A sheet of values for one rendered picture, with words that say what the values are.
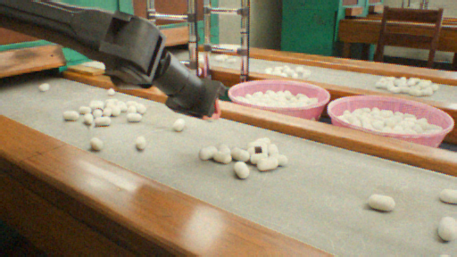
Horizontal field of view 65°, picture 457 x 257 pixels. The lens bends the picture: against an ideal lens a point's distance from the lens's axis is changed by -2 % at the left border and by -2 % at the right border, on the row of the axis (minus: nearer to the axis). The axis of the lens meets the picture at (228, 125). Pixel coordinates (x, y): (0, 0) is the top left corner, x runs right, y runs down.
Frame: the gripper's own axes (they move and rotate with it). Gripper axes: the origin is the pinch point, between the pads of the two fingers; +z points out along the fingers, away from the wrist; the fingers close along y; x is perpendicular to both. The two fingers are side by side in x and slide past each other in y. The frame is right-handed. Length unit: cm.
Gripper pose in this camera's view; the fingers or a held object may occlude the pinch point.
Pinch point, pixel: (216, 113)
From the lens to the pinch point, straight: 72.1
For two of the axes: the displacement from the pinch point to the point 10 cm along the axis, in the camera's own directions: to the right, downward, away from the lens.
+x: -3.6, 9.1, -2.1
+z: 4.6, 3.7, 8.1
